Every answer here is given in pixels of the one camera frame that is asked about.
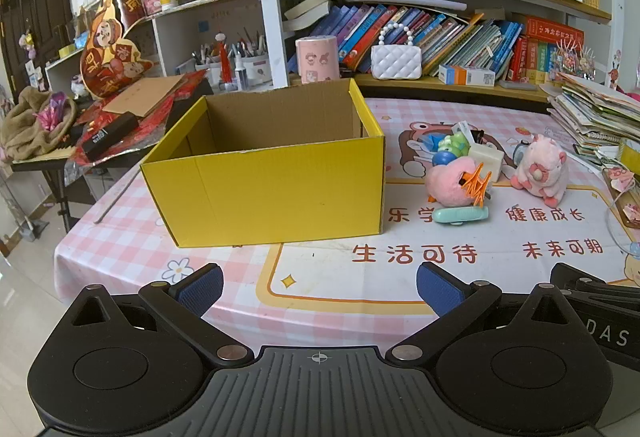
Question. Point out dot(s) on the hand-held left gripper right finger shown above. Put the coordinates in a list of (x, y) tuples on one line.
[(440, 289)]

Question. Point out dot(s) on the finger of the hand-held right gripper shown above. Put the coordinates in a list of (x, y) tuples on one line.
[(585, 279)]

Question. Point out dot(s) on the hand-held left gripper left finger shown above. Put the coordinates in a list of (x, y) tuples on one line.
[(202, 289)]

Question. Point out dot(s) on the mint green plastic toy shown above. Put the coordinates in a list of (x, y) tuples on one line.
[(460, 215)]

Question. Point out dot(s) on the round pink plush toy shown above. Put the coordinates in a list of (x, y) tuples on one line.
[(447, 182)]

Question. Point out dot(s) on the pink pig plush toy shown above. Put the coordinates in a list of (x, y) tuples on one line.
[(542, 167)]

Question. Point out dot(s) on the yellow cardboard box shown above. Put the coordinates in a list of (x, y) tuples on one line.
[(275, 187)]

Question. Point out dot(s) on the blue ball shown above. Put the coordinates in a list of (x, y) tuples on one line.
[(442, 159)]

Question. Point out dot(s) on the white cube toy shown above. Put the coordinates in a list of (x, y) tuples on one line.
[(485, 158)]

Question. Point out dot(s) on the green frog toy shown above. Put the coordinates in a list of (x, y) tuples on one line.
[(454, 143)]

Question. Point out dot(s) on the thin wooden stick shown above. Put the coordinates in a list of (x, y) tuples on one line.
[(117, 197)]

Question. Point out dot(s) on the small white black gadget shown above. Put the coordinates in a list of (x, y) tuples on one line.
[(467, 129)]

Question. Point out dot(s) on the black folding stand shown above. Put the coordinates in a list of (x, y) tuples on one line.
[(62, 197)]

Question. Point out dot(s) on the pile of notebooks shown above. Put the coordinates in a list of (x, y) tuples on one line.
[(595, 112)]

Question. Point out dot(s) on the red paper sheets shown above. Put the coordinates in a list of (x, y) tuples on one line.
[(150, 127)]

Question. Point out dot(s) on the long black box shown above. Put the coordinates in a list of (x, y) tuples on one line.
[(110, 133)]

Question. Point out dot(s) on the brown cardboard sheet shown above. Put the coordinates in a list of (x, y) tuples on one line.
[(145, 97)]

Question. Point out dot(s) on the white blue medicine box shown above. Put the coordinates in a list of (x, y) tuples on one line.
[(465, 76)]

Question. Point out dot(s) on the lollipop bouquet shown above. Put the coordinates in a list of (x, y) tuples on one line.
[(575, 59)]

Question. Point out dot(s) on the clear brush holder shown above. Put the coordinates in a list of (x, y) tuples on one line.
[(255, 67)]

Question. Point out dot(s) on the red white bottle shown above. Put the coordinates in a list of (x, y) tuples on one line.
[(225, 62)]

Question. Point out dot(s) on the white quilted handbag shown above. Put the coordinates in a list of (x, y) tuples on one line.
[(395, 62)]

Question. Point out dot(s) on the pink purple bow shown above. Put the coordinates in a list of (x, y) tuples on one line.
[(50, 112)]

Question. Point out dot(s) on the thick red dictionary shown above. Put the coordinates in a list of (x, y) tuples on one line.
[(550, 47)]

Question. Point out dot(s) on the brown plush blanket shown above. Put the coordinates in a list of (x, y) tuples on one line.
[(20, 132)]

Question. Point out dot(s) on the red gold monkey decoration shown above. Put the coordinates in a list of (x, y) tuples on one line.
[(107, 62)]

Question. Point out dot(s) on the row of colourful books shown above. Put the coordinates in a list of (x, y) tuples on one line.
[(440, 37)]

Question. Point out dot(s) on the pink printed cylinder container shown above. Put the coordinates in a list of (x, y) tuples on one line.
[(317, 62)]

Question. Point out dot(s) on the white shelf unit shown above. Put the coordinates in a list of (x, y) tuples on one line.
[(185, 27)]

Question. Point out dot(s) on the white bar lamp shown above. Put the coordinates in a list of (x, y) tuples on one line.
[(405, 1)]

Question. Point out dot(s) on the small pink box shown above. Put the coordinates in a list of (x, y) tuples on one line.
[(150, 1)]

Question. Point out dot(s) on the stack of lying books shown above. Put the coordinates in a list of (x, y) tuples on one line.
[(307, 9)]

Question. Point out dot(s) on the dark wooden door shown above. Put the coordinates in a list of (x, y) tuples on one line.
[(30, 7)]

